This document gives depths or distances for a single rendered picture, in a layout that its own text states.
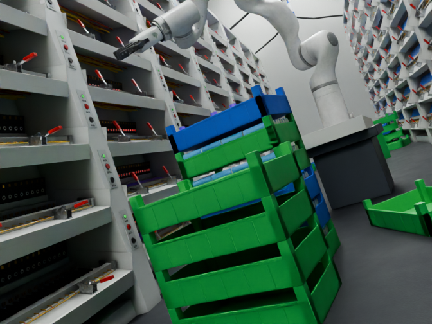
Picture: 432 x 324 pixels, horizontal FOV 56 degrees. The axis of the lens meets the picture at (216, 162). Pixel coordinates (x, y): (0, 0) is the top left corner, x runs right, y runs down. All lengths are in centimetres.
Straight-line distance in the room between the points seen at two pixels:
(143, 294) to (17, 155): 53
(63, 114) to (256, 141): 59
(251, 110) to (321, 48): 87
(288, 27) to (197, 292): 131
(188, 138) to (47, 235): 43
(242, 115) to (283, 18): 88
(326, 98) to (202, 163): 88
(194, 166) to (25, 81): 48
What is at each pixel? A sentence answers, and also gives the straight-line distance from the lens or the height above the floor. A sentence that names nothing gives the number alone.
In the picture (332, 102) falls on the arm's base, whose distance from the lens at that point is 183.
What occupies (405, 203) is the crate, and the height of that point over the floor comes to 2.
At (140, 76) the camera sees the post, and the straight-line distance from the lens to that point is 196.
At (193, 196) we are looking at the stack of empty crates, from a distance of 76.
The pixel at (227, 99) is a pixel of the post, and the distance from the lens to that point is 325.
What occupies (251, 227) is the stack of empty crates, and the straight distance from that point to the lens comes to 72.
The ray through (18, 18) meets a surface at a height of 88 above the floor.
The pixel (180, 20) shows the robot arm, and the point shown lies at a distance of 151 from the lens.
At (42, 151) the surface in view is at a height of 50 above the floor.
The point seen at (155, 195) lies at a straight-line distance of 148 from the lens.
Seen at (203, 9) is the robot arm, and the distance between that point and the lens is 163.
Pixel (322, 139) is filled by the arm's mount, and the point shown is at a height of 30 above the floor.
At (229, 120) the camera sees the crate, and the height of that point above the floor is 43.
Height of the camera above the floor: 30
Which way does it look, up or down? 2 degrees up
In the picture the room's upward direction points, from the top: 20 degrees counter-clockwise
